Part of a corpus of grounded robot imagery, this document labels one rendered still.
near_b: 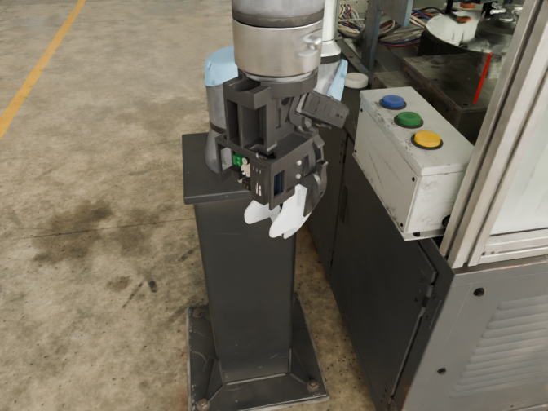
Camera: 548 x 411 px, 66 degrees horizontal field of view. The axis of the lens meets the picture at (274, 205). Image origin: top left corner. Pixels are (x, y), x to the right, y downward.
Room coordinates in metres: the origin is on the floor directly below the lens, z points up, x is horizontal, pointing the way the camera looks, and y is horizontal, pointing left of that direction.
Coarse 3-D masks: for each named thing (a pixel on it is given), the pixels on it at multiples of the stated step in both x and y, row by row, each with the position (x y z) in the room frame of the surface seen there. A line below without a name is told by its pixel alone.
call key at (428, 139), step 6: (420, 132) 0.61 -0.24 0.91; (426, 132) 0.61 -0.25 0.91; (432, 132) 0.61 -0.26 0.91; (414, 138) 0.60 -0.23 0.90; (420, 138) 0.59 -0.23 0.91; (426, 138) 0.59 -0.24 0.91; (432, 138) 0.59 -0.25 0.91; (438, 138) 0.59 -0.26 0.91; (420, 144) 0.58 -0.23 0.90; (426, 144) 0.58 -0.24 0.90; (432, 144) 0.58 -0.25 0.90; (438, 144) 0.58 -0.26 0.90
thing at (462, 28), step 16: (448, 16) 1.11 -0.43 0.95; (464, 16) 1.11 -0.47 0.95; (480, 16) 1.11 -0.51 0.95; (496, 16) 1.11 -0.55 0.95; (432, 32) 0.99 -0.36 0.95; (448, 32) 0.99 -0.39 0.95; (464, 32) 0.99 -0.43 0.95; (464, 48) 0.89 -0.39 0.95; (480, 48) 0.88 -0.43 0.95; (496, 48) 0.88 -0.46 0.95
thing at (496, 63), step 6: (480, 54) 1.00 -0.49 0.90; (486, 54) 0.98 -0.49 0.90; (480, 60) 0.99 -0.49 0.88; (486, 60) 0.98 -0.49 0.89; (492, 60) 0.97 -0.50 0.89; (498, 60) 0.97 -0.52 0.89; (480, 66) 0.99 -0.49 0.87; (492, 66) 0.97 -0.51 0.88; (498, 66) 0.97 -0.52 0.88; (480, 72) 0.98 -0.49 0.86; (486, 72) 0.97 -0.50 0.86; (492, 72) 0.97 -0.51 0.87; (498, 72) 0.97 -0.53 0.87; (492, 78) 0.97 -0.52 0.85
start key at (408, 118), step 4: (404, 112) 0.68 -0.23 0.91; (408, 112) 0.68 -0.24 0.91; (412, 112) 0.68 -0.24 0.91; (400, 116) 0.67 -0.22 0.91; (404, 116) 0.67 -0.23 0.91; (408, 116) 0.67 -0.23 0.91; (412, 116) 0.67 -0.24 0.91; (416, 116) 0.67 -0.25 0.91; (420, 116) 0.67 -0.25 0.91; (400, 120) 0.66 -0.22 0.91; (404, 120) 0.65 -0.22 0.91; (408, 120) 0.65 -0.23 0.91; (412, 120) 0.65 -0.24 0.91; (416, 120) 0.65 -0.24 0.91; (420, 120) 0.66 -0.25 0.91; (404, 124) 0.65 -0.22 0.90; (408, 124) 0.65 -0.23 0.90; (412, 124) 0.65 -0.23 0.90; (416, 124) 0.65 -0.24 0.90
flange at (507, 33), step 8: (480, 24) 1.01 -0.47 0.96; (488, 24) 1.01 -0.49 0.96; (496, 24) 0.99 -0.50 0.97; (504, 24) 0.98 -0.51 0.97; (512, 24) 0.98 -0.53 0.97; (480, 32) 0.98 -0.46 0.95; (488, 32) 0.97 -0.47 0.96; (496, 32) 0.96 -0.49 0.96; (504, 32) 0.96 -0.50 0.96; (512, 32) 0.96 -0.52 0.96
